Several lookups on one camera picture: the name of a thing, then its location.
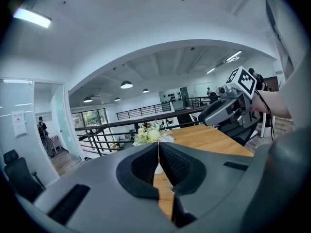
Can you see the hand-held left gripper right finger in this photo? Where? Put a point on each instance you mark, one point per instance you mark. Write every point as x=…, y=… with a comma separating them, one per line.
x=181, y=170

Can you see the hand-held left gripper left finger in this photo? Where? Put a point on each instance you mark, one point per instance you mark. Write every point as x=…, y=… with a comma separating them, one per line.
x=137, y=171

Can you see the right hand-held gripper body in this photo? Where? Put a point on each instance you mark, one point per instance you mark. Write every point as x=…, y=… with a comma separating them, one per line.
x=243, y=81

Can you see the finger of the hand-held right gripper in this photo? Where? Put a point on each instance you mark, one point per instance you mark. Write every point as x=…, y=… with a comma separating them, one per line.
x=215, y=113

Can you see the person's right forearm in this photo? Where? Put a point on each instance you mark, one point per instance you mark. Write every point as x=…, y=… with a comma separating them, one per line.
x=272, y=103

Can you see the white vase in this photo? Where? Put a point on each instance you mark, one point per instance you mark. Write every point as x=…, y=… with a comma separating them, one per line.
x=158, y=167

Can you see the long ceiling strip light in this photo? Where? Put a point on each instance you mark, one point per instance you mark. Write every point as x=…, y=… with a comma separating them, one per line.
x=233, y=56

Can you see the black mesh office chair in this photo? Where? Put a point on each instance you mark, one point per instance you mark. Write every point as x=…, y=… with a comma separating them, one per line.
x=239, y=133

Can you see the short ceiling strip light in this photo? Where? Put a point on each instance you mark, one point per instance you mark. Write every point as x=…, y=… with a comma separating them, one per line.
x=211, y=70

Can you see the small printed card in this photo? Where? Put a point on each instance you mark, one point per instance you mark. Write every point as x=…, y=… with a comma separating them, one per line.
x=167, y=138

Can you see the pale flower bouquet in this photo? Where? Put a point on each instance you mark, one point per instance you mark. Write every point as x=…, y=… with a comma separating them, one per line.
x=150, y=133

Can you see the grey display cabinet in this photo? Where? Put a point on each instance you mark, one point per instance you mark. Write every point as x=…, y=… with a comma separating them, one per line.
x=173, y=98

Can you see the black metal railing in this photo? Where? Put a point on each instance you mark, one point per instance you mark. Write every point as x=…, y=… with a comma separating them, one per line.
x=126, y=123

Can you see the person's light grey sleeve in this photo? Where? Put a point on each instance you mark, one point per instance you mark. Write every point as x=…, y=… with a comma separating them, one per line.
x=295, y=93

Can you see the patterned stool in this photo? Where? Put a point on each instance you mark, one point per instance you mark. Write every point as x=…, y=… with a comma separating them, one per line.
x=54, y=143

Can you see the paper notice on glass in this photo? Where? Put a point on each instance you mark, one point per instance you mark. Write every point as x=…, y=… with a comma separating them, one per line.
x=20, y=124

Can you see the rectangular ceiling light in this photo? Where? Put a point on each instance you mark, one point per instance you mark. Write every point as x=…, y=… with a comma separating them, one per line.
x=32, y=17

